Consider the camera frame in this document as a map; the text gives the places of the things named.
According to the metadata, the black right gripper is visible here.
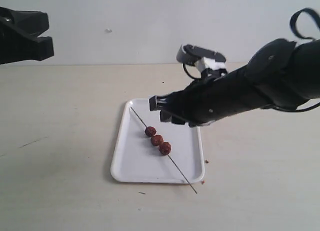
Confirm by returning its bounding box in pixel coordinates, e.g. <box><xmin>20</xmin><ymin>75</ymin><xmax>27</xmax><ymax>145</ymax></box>
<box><xmin>148</xmin><ymin>68</ymin><xmax>240</xmax><ymax>127</ymax></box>

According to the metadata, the red hawthorn ball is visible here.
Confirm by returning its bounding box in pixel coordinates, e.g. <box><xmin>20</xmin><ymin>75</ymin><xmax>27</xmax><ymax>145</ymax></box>
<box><xmin>158</xmin><ymin>142</ymin><xmax>172</xmax><ymax>156</ymax></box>
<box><xmin>150</xmin><ymin>134</ymin><xmax>164</xmax><ymax>147</ymax></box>
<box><xmin>144</xmin><ymin>126</ymin><xmax>157</xmax><ymax>138</ymax></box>

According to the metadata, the thin metal skewer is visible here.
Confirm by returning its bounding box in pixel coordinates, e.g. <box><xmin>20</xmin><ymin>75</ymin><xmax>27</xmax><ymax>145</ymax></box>
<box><xmin>130</xmin><ymin>106</ymin><xmax>198</xmax><ymax>194</ymax></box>

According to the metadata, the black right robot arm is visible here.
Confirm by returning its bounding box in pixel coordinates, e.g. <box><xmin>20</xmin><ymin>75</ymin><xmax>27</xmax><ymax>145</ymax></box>
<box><xmin>149</xmin><ymin>38</ymin><xmax>320</xmax><ymax>127</ymax></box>

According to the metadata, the white plastic tray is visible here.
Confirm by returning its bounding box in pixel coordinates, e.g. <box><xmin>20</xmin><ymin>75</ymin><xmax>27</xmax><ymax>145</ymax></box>
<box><xmin>110</xmin><ymin>98</ymin><xmax>205</xmax><ymax>184</ymax></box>

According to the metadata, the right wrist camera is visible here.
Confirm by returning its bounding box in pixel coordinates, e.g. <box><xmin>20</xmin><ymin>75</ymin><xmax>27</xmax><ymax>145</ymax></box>
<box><xmin>176</xmin><ymin>44</ymin><xmax>227</xmax><ymax>73</ymax></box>

